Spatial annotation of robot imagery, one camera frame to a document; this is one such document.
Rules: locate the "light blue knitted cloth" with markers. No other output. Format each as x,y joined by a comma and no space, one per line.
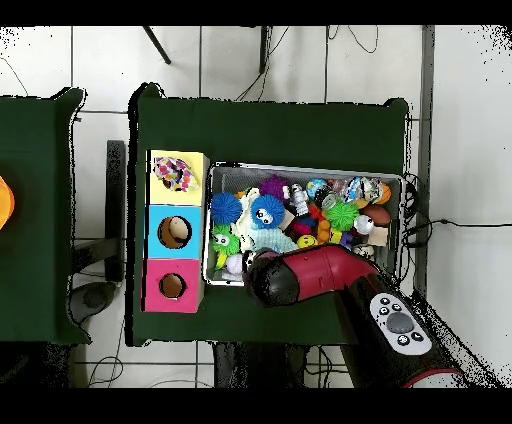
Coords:
274,240

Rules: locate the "yellow smiley ball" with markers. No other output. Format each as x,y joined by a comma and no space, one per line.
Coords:
307,241

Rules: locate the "polka dot cloth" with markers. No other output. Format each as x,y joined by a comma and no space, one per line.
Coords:
176,174

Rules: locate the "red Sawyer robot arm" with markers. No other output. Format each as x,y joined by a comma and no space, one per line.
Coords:
328,272

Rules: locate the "wooden box with three holes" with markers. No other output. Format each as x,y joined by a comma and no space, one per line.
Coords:
192,248

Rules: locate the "silver mesh bin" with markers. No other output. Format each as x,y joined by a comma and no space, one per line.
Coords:
280,170

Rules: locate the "white baseball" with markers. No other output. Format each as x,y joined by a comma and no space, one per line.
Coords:
234,264

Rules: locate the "blue spiky ball with eyes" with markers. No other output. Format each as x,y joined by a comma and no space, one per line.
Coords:
267,212

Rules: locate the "green spiky toy with eyes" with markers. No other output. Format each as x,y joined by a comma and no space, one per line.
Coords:
224,240

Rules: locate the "purple spiky toy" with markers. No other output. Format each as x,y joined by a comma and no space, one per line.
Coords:
274,186

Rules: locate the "green spiky ball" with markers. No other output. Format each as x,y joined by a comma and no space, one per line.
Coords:
342,214

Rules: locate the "dark green table cloth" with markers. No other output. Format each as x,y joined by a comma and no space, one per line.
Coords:
272,132

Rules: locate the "black stand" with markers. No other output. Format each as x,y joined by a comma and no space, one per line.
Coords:
116,180

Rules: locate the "grey round floor base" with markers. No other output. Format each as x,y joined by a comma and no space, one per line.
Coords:
94,298

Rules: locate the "black tripod leg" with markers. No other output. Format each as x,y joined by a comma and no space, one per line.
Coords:
158,46
264,48

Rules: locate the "green covered side table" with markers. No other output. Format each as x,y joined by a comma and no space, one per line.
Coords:
36,260

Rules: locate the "orange object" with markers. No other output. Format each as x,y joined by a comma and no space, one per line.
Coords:
6,204

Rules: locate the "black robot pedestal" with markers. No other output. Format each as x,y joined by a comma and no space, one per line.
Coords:
256,364

